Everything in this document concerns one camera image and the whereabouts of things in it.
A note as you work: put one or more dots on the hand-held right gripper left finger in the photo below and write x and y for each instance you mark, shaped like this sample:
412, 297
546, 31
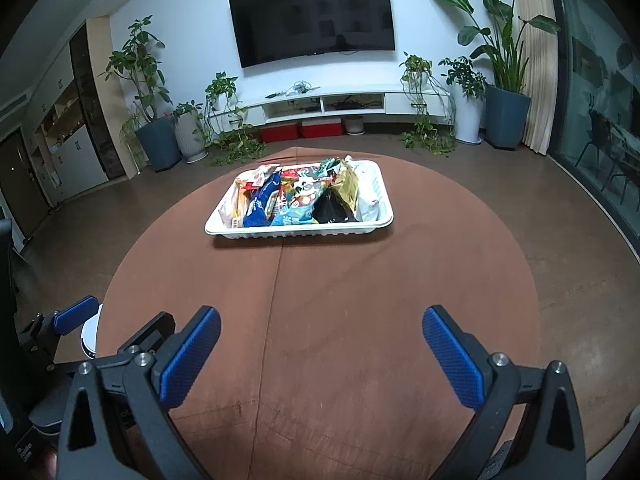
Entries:
192, 355

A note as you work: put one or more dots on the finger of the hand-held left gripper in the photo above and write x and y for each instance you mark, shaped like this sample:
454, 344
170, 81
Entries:
75, 316
150, 332

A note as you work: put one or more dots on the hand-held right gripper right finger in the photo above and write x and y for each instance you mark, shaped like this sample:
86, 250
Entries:
450, 355

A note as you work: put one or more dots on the small white snack packet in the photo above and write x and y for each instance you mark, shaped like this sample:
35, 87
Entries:
227, 207

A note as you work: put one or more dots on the orange snack packet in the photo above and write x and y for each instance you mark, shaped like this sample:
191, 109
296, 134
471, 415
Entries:
241, 205

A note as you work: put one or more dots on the white plastic tray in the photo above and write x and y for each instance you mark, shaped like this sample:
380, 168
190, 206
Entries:
300, 232

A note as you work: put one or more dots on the blue snack packet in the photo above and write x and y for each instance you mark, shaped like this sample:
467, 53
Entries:
260, 202

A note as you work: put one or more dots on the long white snack packet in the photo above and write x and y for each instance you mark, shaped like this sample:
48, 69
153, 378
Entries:
370, 185

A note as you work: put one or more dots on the black snack packet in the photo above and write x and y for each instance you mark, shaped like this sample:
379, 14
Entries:
332, 207

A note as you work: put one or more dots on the panda print snack packet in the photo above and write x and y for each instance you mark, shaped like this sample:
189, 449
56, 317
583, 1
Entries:
305, 192

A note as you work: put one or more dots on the gold snack packet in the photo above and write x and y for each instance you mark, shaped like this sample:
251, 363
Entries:
347, 185

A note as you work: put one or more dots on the bright red snack packet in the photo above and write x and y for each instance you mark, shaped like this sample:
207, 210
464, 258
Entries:
290, 176

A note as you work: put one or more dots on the green snack packet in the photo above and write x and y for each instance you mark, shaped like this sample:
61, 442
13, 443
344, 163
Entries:
329, 165

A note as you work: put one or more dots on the white round object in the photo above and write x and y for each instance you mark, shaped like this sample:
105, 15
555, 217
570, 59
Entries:
91, 335

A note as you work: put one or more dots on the small-leaf tree in blue pot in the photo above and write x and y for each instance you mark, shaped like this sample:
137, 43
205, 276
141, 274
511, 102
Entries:
157, 142

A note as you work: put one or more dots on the plant in grey pot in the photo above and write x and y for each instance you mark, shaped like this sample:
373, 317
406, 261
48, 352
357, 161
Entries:
190, 140

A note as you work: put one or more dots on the plant in tall white pot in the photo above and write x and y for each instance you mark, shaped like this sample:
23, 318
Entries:
467, 120

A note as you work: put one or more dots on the red storage box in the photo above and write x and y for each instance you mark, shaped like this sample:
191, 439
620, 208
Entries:
321, 128
280, 132

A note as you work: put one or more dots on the large-leaf plant in blue pot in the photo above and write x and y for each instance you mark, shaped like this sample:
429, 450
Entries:
507, 115

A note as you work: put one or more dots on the small white plant pot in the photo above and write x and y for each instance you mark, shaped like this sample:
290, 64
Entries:
354, 125

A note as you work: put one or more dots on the trailing vine plant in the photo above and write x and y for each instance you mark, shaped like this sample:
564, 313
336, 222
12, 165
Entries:
222, 85
417, 65

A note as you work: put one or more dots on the black patio chair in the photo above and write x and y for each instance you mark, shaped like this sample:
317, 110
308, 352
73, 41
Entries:
600, 145

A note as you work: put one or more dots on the white television cabinet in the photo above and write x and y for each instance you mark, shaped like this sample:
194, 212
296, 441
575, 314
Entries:
370, 100

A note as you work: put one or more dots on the black set-top box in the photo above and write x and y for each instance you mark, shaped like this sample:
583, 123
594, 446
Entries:
345, 105

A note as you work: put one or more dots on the beige curtain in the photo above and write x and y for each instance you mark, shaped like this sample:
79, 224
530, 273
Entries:
535, 70

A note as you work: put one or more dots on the glass sliding door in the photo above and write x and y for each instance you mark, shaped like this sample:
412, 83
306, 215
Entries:
595, 75

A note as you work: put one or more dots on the wooden wall cabinet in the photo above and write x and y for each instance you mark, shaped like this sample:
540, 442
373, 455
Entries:
60, 150

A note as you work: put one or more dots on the black wall television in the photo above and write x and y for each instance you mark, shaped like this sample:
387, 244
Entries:
310, 20

